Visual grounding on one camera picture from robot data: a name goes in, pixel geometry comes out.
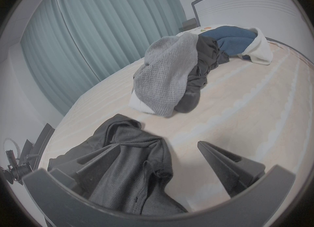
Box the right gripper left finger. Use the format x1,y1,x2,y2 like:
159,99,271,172
49,144,121,196

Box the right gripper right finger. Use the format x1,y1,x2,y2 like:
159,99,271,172
197,141,266,195

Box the black trousers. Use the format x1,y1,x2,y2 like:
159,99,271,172
47,114,188,216

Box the bed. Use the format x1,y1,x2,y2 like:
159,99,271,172
37,0,314,213

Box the pile of clothes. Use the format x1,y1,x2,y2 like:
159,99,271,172
129,26,273,118

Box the blue-green curtain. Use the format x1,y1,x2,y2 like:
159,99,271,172
20,0,101,117
55,0,186,82

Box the white printed pillow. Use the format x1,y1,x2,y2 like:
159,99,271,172
177,24,221,37

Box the grey bedside table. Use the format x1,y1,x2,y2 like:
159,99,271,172
179,18,198,32

